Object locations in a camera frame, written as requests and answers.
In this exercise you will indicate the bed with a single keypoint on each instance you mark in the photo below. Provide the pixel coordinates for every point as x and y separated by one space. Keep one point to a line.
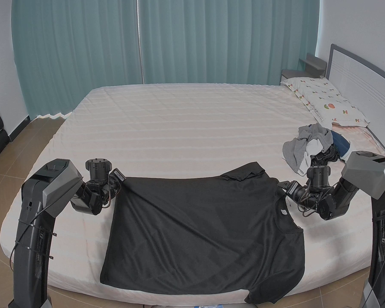
179 130

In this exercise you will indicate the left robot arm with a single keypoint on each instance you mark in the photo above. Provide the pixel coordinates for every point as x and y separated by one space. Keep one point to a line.
54 184

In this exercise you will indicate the black T-shirt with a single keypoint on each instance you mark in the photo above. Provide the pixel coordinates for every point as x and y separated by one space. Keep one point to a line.
195 236

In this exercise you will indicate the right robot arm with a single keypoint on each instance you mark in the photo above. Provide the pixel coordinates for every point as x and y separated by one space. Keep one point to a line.
365 175

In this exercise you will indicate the blue-green curtain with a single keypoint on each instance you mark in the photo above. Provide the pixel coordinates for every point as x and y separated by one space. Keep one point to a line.
227 30
77 43

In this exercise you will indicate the white printed pillow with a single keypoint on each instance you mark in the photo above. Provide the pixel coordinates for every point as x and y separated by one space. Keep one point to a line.
327 101

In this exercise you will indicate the grey bedside table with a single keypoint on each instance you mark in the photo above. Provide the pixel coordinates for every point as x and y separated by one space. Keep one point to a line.
316 63

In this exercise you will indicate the pile of clothes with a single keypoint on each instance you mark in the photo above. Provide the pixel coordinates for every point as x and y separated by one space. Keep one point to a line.
295 149

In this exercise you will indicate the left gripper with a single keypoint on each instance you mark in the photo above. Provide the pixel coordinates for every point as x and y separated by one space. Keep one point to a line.
115 180

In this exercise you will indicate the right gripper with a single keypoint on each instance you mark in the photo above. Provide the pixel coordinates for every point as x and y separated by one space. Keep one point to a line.
296 191

